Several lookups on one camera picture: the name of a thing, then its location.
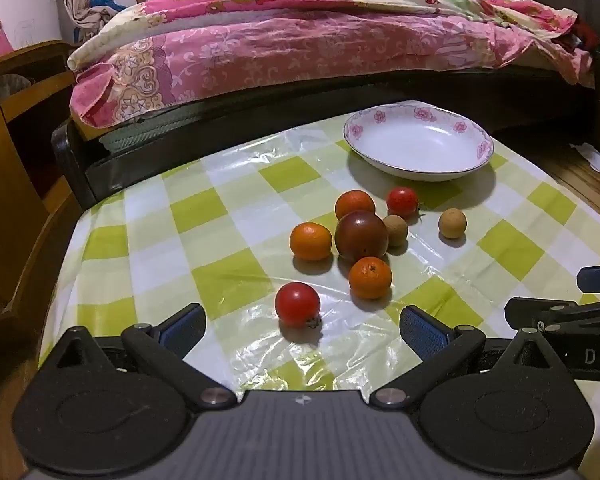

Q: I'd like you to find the white floral rimmed plate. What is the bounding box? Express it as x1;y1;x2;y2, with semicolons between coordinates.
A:
343;101;495;182

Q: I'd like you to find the red tomato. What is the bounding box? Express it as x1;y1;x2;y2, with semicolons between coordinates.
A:
274;282;323;331
386;186;424;219

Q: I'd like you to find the white paper scrap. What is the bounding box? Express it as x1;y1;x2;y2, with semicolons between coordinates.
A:
570;142;600;171

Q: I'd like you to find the red cloth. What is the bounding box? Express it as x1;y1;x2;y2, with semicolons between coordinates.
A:
572;17;600;53

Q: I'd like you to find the pink floral blanket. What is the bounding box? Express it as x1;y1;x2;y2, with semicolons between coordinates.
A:
67;0;596;130

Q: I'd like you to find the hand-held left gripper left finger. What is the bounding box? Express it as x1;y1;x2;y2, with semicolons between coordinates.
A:
40;303;238;411

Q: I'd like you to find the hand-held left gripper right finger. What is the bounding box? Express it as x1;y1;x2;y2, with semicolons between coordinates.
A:
370;304;576;410

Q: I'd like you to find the dark red-brown tomato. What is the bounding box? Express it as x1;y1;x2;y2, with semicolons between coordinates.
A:
334;211;390;263

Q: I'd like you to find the brown longan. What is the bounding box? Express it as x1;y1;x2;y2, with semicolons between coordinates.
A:
438;208;468;239
383;214;409;248

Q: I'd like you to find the wooden cabinet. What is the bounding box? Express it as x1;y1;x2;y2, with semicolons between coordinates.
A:
0;40;83;333

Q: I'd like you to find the small orange mandarin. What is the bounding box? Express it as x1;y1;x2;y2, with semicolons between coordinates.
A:
334;190;377;222
349;256;393;300
289;222;334;262

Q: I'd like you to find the green checked plastic tablecloth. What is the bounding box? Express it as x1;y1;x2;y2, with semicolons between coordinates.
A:
37;109;600;411

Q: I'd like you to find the striped mattress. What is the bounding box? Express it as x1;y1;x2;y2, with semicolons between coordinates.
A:
100;105;203;153

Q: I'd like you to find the blue cloth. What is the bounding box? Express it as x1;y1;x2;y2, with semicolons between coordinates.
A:
87;0;128;20

